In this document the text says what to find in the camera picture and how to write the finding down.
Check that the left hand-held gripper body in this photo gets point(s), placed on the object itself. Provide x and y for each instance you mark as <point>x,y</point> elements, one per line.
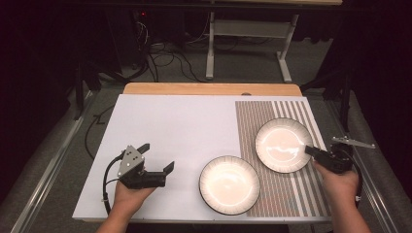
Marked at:
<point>131,163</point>

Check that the metal floor rail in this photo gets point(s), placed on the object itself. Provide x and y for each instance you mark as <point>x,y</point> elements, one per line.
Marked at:
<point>48,168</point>
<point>372,187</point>

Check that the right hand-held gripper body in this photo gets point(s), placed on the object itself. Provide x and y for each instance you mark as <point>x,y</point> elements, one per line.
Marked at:
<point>338,160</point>

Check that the dark computer tower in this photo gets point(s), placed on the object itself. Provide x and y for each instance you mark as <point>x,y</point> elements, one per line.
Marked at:
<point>129,39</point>

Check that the black stand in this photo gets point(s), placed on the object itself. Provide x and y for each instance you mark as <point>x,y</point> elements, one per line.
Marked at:
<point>346,100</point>
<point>79,93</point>

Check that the person's left hand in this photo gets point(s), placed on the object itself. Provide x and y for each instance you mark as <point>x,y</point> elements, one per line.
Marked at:
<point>128,200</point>

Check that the white ribbed plate dark rim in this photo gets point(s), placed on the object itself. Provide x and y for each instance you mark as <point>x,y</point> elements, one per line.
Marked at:
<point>229,185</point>
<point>281,145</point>

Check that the person's right hand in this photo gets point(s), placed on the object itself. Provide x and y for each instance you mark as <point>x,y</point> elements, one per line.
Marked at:
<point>340,189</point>

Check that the white board with striped pattern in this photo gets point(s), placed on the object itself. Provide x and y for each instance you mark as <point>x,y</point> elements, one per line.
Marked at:
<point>175,129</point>

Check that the white metal desk frame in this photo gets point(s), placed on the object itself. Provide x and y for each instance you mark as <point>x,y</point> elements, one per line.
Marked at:
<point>249,28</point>

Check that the wooden table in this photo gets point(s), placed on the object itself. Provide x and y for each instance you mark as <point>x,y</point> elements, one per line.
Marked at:
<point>210,89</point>

